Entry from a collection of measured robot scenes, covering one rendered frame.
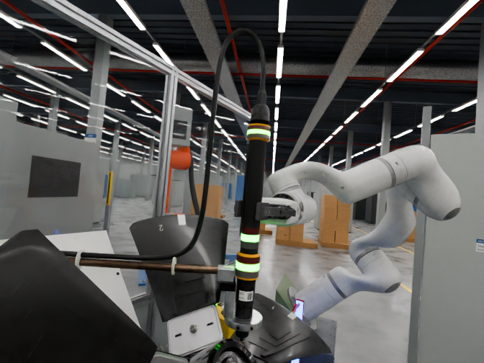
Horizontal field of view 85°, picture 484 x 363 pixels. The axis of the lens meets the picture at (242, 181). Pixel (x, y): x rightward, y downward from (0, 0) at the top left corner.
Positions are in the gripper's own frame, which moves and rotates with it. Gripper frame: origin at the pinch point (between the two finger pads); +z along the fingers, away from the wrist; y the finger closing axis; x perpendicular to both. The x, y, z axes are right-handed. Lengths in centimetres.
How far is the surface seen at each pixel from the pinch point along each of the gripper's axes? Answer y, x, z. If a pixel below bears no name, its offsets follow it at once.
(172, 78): 70, 53, -41
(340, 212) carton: 128, -30, -814
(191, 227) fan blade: 17.0, -6.1, -3.2
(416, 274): -37, -42, -179
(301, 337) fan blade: -6.2, -28.8, -17.9
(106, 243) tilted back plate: 40.7, -13.3, 1.5
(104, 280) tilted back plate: 34.8, -20.5, 5.0
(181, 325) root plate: 7.8, -21.0, 7.6
